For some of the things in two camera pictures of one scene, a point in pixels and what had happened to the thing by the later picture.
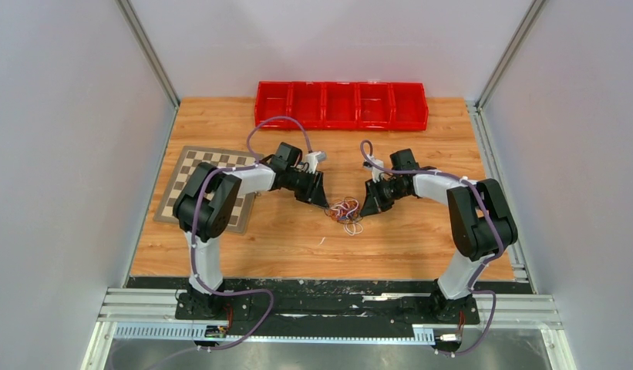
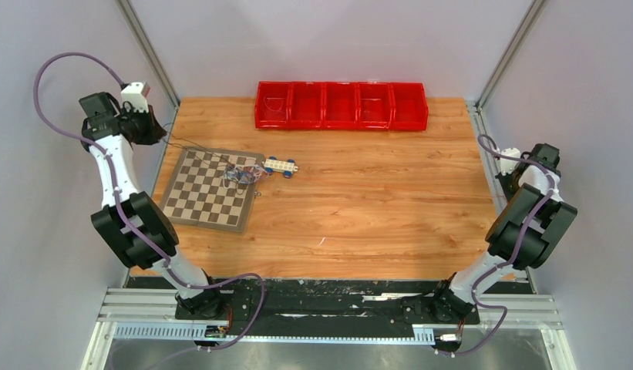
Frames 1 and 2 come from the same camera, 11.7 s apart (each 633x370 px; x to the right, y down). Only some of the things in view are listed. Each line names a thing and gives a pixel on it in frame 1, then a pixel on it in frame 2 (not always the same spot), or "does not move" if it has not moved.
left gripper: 314,193 to 154,131
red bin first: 273,99 does not move
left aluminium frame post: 143,38 does not move
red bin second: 306,105 does not move
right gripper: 373,203 to 503,180
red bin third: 340,105 does not move
